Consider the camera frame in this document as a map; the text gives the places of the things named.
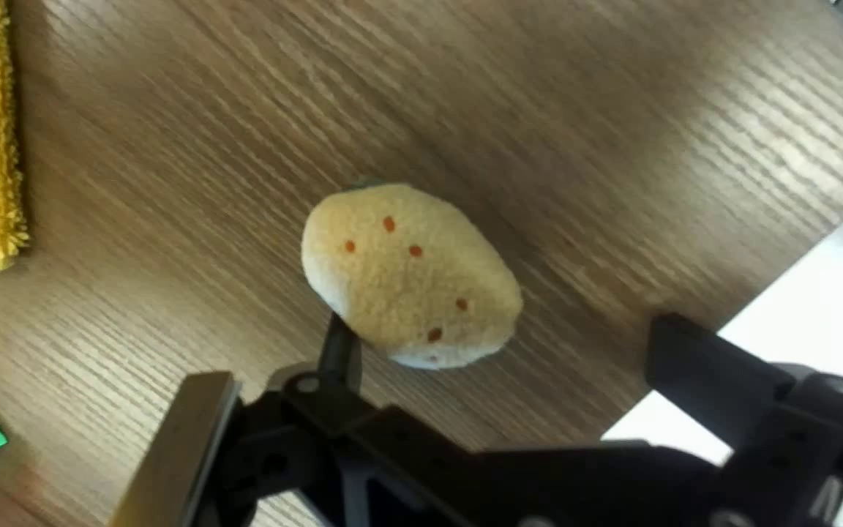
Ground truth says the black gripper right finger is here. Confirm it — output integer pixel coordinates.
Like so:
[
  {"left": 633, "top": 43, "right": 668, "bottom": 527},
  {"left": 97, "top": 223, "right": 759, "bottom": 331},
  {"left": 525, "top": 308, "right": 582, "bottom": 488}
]
[{"left": 645, "top": 314, "right": 843, "bottom": 491}]

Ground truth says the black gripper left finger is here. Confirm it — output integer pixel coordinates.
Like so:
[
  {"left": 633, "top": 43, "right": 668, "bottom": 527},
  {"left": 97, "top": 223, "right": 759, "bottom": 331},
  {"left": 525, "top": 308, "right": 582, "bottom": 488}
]
[{"left": 229, "top": 314, "right": 463, "bottom": 509}]

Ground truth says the beige plush potato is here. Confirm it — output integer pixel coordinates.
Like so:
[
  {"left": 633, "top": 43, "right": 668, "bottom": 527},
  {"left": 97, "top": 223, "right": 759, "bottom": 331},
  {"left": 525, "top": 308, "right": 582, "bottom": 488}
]
[{"left": 299, "top": 181, "right": 527, "bottom": 375}]

